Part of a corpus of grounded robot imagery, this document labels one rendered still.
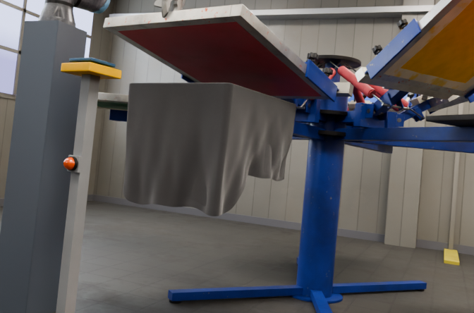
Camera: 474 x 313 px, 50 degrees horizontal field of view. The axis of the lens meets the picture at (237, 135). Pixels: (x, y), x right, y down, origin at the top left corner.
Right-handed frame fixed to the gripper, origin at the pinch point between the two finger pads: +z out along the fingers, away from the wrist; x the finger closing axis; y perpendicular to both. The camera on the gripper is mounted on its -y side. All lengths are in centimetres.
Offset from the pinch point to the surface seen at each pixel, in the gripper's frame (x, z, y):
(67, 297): 5, 93, 10
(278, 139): -48, 28, -23
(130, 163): -15, 48, 17
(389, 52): -76, -18, -50
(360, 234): -418, 39, 61
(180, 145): -13.2, 40.5, -5.3
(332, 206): -146, 40, -9
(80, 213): 8, 68, 10
